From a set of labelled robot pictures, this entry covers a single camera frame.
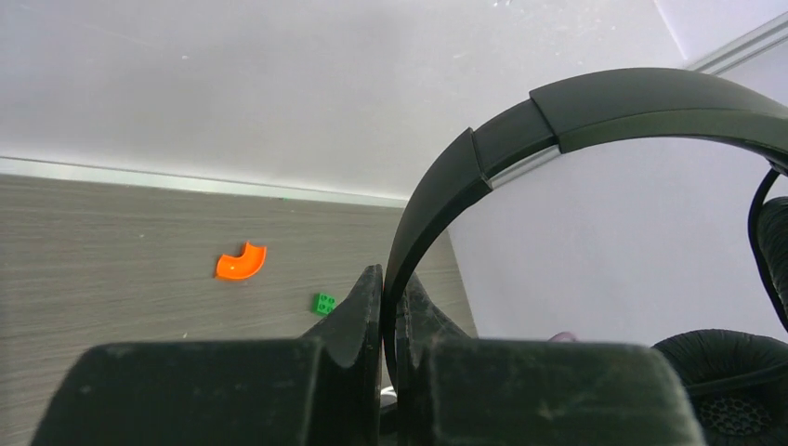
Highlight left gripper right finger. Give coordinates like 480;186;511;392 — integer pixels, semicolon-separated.
396;278;704;445

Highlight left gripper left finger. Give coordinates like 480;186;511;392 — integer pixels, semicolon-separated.
33;265;383;445

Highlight black small headphones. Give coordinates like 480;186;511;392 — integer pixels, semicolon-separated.
380;68;787;445

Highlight green toy brick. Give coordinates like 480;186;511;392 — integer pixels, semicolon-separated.
311;293;336;317

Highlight orange curved plastic piece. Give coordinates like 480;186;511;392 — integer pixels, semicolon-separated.
214;241;268;282

